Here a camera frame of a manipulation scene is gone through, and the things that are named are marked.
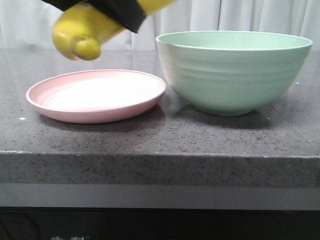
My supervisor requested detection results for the green bowl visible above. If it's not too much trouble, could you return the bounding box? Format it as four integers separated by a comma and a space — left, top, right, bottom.
156, 30, 313, 116

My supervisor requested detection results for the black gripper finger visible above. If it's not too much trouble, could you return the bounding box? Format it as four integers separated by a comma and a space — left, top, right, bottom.
43, 0, 147, 33

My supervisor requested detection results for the pink plate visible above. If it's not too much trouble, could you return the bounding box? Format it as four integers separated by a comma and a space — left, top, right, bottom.
26, 69, 166, 124

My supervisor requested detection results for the yellow banana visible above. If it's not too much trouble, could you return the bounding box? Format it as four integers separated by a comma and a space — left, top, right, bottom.
51, 0, 172, 61

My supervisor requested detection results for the white curtain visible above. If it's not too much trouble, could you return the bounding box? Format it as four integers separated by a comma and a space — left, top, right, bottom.
0, 0, 320, 51

